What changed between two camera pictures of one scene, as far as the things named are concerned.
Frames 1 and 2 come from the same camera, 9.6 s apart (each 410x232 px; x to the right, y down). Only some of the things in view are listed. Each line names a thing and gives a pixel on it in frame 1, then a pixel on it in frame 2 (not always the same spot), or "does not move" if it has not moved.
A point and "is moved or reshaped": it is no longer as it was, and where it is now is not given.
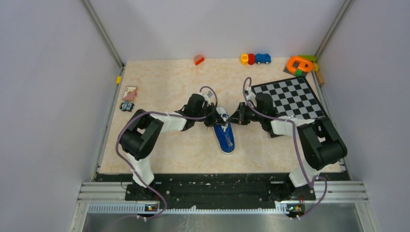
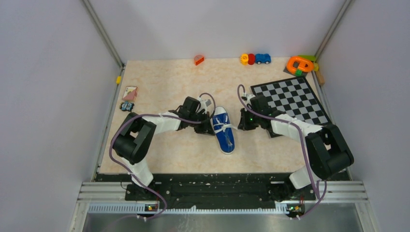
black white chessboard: (293, 97) does not move
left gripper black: (215, 118) → (206, 127)
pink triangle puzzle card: (130, 93) does not move
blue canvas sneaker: (224, 132) does not move
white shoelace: (224, 126) is moved or reshaped
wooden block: (321, 79) does not move
